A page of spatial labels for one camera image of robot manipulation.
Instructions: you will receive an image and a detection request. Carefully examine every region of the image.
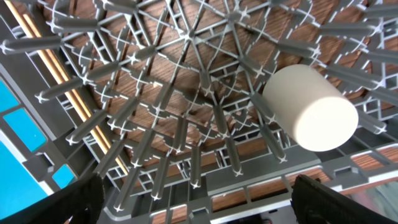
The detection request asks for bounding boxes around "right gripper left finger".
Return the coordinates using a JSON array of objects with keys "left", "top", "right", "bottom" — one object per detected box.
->
[{"left": 1, "top": 174, "right": 105, "bottom": 224}]

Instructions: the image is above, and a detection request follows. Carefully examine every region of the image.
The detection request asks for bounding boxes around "teal serving tray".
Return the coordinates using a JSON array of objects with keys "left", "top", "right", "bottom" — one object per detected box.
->
[{"left": 0, "top": 79, "right": 77, "bottom": 220}]

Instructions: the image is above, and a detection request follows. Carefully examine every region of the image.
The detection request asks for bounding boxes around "white cup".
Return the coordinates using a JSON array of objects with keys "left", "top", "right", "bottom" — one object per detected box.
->
[{"left": 262, "top": 64, "right": 359, "bottom": 152}]

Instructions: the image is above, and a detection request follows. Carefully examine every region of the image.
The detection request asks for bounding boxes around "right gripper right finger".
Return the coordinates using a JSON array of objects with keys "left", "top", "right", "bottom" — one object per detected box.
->
[{"left": 290, "top": 174, "right": 397, "bottom": 224}]

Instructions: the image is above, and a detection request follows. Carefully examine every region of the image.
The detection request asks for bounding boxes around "grey dish rack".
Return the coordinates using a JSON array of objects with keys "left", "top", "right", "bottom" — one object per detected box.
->
[{"left": 0, "top": 0, "right": 398, "bottom": 224}]

